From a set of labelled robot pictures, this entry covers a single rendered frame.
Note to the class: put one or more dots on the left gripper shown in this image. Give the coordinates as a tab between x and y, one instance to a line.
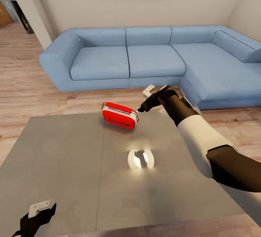
40	219

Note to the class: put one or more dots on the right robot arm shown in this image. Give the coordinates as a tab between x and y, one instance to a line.
214	155

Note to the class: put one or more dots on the sofa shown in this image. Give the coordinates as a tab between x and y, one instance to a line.
214	66

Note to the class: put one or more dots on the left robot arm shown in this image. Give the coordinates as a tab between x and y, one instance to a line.
30	223

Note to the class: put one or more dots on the radio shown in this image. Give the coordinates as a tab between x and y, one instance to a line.
120	115

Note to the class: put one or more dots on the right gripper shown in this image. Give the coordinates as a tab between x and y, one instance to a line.
147	105

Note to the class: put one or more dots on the coffee table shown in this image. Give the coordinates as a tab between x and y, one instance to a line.
105	177

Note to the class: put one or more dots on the standing mirror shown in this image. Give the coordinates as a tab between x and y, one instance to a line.
20	16

